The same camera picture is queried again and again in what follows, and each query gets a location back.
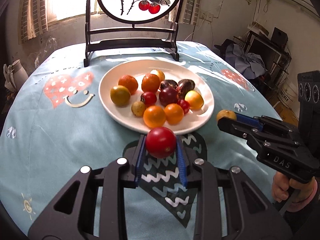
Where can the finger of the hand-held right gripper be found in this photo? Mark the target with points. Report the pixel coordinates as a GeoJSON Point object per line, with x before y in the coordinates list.
{"type": "Point", "coordinates": [235, 127]}
{"type": "Point", "coordinates": [247, 120]}

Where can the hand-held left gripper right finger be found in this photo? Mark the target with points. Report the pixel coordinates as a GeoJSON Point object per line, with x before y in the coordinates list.
{"type": "Point", "coordinates": [181, 160]}

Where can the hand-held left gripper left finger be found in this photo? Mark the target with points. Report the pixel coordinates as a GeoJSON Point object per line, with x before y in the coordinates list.
{"type": "Point", "coordinates": [139, 157]}

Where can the small yellow-green fruit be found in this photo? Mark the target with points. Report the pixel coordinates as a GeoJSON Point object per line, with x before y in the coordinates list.
{"type": "Point", "coordinates": [226, 114]}

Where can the round red tomato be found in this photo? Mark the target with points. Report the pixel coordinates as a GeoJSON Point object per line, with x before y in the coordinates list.
{"type": "Point", "coordinates": [161, 142]}

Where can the white oval plate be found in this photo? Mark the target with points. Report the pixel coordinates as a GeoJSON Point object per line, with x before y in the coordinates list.
{"type": "Point", "coordinates": [195, 122]}

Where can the smooth round orange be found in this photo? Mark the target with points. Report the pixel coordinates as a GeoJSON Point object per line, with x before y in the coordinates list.
{"type": "Point", "coordinates": [154, 116]}

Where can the orange cherry tomato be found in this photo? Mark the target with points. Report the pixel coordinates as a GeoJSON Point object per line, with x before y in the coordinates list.
{"type": "Point", "coordinates": [174, 113]}

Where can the red cherry tomato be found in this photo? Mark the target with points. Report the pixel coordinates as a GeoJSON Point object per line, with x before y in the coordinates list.
{"type": "Point", "coordinates": [149, 98]}
{"type": "Point", "coordinates": [184, 105]}

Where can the dark red tomato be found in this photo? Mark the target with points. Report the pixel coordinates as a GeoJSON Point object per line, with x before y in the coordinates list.
{"type": "Point", "coordinates": [168, 96]}

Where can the orange mandarin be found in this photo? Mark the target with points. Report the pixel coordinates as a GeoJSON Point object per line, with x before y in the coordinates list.
{"type": "Point", "coordinates": [128, 84]}
{"type": "Point", "coordinates": [150, 82]}

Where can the pale yellow round fruit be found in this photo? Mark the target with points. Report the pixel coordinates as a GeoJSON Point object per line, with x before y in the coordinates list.
{"type": "Point", "coordinates": [160, 74]}

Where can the person's right hand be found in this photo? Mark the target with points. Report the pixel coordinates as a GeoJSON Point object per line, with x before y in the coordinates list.
{"type": "Point", "coordinates": [280, 187]}

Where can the white bucket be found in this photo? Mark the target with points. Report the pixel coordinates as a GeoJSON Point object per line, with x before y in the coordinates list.
{"type": "Point", "coordinates": [287, 92]}

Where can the small green jujube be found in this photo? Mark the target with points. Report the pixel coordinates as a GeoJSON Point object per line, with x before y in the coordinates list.
{"type": "Point", "coordinates": [138, 108]}

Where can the yellow cherry tomato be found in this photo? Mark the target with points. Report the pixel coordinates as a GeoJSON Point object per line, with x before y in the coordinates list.
{"type": "Point", "coordinates": [193, 99]}

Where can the black metal stand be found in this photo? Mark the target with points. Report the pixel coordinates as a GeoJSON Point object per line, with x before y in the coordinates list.
{"type": "Point", "coordinates": [282, 67]}

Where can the pile of clothes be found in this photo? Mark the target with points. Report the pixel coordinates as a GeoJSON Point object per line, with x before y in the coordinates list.
{"type": "Point", "coordinates": [247, 60]}

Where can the large green jujube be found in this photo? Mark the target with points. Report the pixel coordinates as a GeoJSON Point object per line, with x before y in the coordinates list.
{"type": "Point", "coordinates": [120, 95]}

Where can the black monitor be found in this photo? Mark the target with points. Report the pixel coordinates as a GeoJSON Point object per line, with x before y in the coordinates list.
{"type": "Point", "coordinates": [265, 50]}

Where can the light blue printed tablecloth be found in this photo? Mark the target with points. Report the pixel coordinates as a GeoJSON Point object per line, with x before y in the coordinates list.
{"type": "Point", "coordinates": [62, 135]}

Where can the black speaker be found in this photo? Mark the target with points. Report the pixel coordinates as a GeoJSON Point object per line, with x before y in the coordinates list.
{"type": "Point", "coordinates": [279, 36]}

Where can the brick pattern curtain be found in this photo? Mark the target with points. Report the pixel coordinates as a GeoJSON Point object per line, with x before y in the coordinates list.
{"type": "Point", "coordinates": [32, 12]}
{"type": "Point", "coordinates": [191, 2]}

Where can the white jug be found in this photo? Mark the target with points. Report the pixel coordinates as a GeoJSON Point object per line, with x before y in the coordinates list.
{"type": "Point", "coordinates": [17, 72]}

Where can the white plastic bag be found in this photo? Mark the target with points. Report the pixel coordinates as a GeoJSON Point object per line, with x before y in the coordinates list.
{"type": "Point", "coordinates": [7, 78]}

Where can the black framed round painted screen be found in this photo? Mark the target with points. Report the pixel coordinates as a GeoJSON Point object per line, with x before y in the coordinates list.
{"type": "Point", "coordinates": [135, 0]}

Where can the white wall socket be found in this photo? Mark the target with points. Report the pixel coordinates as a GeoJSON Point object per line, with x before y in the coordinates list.
{"type": "Point", "coordinates": [208, 17]}

